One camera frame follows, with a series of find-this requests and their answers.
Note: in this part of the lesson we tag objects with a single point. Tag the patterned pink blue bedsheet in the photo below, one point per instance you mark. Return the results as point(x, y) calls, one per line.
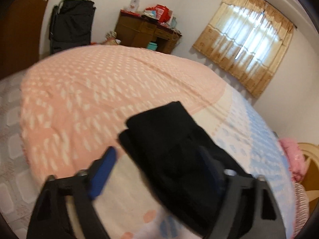
point(76, 102)

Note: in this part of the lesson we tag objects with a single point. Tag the black folding chair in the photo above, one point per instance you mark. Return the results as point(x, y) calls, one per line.
point(71, 24)

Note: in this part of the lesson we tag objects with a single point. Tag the floral bag on floor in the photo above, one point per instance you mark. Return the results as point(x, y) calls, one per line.
point(111, 39)

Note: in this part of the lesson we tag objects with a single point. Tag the red gift bag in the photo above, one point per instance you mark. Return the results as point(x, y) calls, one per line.
point(163, 14)

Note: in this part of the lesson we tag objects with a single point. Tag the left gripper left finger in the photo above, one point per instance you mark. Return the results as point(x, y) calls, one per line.
point(65, 205)

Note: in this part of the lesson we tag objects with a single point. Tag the striped pillow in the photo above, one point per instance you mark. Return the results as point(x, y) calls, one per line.
point(302, 208)

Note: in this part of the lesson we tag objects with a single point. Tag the black pants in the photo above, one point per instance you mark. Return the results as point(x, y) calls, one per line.
point(181, 162)

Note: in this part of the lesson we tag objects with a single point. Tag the cream wooden headboard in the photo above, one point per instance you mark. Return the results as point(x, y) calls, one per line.
point(310, 181)

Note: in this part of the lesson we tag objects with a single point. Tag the white greeting card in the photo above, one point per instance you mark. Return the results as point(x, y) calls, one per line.
point(133, 6)

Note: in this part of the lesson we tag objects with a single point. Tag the beige patterned curtain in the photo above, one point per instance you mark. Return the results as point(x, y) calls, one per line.
point(248, 39)

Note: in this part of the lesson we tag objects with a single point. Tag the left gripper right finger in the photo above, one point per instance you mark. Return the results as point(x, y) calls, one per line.
point(246, 207)

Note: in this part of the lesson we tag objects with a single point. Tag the teal box under desk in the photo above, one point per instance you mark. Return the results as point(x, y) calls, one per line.
point(152, 46)

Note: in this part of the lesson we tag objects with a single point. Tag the pink pillow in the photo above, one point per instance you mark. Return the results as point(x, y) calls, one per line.
point(295, 158)

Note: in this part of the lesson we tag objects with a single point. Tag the brown wooden desk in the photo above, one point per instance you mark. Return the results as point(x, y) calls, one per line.
point(138, 31)

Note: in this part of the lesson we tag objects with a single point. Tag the brown wooden door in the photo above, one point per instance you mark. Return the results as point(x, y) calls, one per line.
point(21, 23)

